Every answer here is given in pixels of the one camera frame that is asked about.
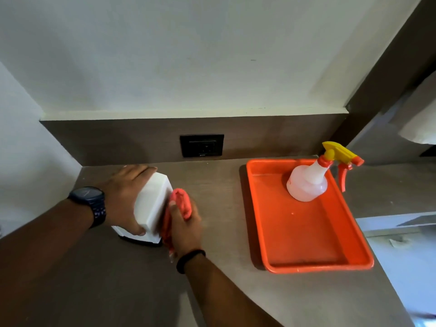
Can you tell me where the person's left hand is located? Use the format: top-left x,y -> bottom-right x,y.
98,164 -> 158,237

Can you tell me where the person's right hand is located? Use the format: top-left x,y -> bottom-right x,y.
168,197 -> 204,258

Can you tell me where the orange cleaning cloth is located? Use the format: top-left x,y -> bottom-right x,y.
161,188 -> 193,253

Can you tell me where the white box appliance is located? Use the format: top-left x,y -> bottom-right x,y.
111,171 -> 174,247

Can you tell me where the person's left forearm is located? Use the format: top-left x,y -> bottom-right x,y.
0,198 -> 94,303

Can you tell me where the person's right forearm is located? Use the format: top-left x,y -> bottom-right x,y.
184,253 -> 283,327

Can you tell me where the black wristband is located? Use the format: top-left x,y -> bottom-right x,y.
176,249 -> 206,274

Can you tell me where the black wristwatch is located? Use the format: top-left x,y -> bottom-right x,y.
67,186 -> 107,229

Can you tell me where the orange plastic tray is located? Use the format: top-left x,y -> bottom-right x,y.
246,158 -> 374,274

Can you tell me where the white spray bottle yellow nozzle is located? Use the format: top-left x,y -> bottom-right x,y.
286,141 -> 364,203

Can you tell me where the black wall socket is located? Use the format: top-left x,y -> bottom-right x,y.
180,134 -> 225,158

